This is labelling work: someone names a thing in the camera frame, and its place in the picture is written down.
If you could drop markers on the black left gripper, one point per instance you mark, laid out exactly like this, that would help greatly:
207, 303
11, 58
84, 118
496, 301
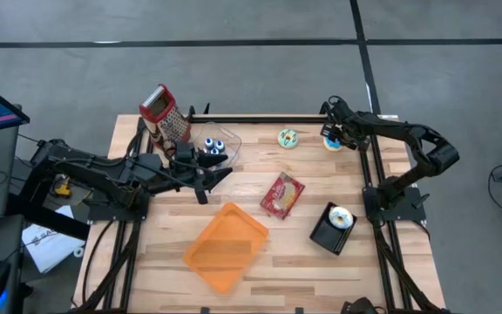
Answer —
185, 174

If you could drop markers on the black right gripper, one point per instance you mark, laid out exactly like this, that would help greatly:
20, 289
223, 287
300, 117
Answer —
347, 126

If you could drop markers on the blue bottle white collar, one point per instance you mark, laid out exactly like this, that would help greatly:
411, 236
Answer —
219, 145
214, 151
208, 143

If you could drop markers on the blue frosted donut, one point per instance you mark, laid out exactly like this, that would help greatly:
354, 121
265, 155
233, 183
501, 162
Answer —
333, 146

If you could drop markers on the teal frosted donut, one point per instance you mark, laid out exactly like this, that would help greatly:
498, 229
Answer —
288, 138

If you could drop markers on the red snack packet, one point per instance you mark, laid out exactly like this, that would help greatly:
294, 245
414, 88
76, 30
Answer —
282, 195

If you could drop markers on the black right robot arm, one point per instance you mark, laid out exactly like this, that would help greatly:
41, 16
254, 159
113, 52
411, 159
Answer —
408, 128

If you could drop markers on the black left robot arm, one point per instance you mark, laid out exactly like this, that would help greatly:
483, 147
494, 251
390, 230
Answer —
103, 174

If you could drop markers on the clear plastic tray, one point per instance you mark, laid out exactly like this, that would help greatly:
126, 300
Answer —
232, 139

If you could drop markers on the red metal box grater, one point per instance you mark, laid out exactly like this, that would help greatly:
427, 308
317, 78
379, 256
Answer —
168, 122

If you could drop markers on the orange plastic tray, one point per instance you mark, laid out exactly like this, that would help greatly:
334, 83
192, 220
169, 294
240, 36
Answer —
225, 248

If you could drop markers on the black mesh basket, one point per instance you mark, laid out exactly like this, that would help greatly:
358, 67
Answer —
327, 237

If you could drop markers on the white tape roll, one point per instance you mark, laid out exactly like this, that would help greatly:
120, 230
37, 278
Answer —
78, 248

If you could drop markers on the black rounded object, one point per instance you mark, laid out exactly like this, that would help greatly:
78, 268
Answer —
360, 306

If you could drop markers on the white paper sheet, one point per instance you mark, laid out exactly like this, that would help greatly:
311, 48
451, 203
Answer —
50, 248

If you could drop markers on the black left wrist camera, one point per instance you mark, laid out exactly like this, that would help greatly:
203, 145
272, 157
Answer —
185, 152

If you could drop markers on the black metal table frame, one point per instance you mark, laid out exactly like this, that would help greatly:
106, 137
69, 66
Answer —
255, 118

